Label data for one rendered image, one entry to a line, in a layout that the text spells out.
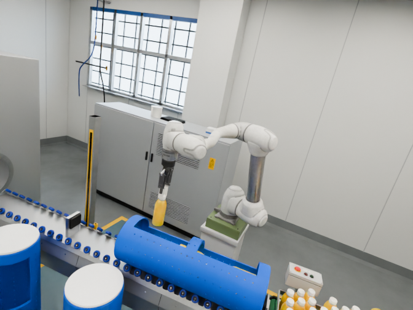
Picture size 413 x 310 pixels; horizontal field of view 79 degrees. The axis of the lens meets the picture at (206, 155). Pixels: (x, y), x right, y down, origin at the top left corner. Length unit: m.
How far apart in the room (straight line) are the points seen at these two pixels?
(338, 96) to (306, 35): 0.95
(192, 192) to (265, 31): 2.55
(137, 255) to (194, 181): 1.80
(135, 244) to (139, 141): 2.19
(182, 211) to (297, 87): 2.41
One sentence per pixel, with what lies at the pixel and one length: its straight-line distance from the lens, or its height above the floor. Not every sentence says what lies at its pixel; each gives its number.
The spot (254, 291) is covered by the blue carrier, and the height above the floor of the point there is 1.18.
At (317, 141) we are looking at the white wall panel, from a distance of 4.00.
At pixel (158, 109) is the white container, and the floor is 1.56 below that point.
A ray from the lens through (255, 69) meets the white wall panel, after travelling 4.10.
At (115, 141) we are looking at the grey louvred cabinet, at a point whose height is 0.98.
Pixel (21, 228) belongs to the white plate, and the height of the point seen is 1.04.
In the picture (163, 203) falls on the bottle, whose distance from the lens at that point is 1.48.
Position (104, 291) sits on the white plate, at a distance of 1.52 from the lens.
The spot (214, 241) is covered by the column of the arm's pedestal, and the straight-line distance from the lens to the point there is 2.11.
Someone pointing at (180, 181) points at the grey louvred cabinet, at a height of 0.77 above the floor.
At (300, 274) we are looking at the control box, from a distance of 1.82.
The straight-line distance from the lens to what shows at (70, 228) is 1.98.
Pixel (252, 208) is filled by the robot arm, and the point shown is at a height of 1.32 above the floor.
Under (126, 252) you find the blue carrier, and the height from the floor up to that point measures 1.11.
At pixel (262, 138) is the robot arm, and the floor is 1.85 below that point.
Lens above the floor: 2.15
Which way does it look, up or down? 18 degrees down
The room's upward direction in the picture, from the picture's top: 11 degrees clockwise
